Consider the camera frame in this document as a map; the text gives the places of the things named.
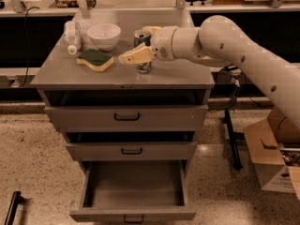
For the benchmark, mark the grey top drawer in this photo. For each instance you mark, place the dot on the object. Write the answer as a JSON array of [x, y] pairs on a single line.
[[126, 119]]

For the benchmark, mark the clear plastic bottle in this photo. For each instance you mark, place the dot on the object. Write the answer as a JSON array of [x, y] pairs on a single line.
[[72, 37]]

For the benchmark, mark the open cardboard box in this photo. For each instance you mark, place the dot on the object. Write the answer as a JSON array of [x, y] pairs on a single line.
[[273, 145]]

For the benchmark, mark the grey drawer cabinet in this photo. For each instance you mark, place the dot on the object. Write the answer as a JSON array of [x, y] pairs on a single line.
[[61, 81]]

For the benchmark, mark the white ceramic bowl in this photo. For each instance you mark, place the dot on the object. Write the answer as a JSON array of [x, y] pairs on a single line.
[[104, 35]]

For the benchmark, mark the redbull can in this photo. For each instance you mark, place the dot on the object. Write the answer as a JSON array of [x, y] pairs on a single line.
[[140, 37]]

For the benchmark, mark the grey middle drawer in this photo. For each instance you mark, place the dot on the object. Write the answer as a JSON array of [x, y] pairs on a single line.
[[127, 151]]

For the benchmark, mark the grey bottom drawer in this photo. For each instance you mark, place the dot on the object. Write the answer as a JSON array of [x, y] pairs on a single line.
[[134, 192]]

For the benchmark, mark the green yellow sponge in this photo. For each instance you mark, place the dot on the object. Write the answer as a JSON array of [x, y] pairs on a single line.
[[95, 60]]

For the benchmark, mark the black bar on floor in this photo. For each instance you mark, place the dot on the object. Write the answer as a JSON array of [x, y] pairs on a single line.
[[16, 200]]

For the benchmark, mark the grey drawer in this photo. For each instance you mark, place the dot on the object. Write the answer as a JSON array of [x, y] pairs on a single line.
[[126, 119], [134, 192], [127, 151]]

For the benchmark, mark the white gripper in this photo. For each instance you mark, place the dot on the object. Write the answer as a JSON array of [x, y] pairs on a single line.
[[162, 43]]

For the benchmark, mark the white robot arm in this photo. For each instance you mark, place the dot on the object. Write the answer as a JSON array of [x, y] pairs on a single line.
[[219, 42]]

